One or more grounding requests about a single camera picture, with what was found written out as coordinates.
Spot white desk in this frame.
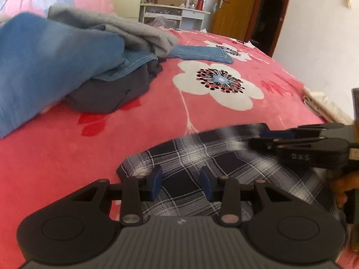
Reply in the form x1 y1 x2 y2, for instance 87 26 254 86
139 3 211 31

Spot wooden door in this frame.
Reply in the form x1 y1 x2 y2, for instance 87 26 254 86
212 0 267 44

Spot light blue cloth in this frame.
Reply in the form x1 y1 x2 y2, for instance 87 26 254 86
167 45 235 65

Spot cardboard box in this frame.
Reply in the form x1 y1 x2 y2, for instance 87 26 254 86
155 0 186 7

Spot light grey sweater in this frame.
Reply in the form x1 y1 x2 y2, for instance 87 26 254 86
47 6 179 58

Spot red floral blanket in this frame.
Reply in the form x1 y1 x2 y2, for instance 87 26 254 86
0 28 359 269

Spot cream towel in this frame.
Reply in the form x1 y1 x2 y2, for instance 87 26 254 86
302 86 355 124

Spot dark grey garment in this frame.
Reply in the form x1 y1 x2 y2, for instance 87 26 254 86
64 59 165 115

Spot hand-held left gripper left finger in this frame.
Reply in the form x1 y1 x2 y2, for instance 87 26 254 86
69 165 164 227

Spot clear plastic bag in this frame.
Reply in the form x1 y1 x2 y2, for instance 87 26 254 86
147 16 179 29

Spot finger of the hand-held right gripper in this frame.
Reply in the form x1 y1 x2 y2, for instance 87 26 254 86
248 137 350 152
261 123 347 141

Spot person's right hand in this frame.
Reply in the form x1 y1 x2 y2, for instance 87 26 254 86
329 170 354 209

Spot black white plaid shirt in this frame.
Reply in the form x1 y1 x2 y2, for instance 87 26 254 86
116 123 346 222

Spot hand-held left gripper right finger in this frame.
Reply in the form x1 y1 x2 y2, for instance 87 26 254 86
198 165 293 227

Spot blue jeans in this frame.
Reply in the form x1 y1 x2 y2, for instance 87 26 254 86
0 13 159 140

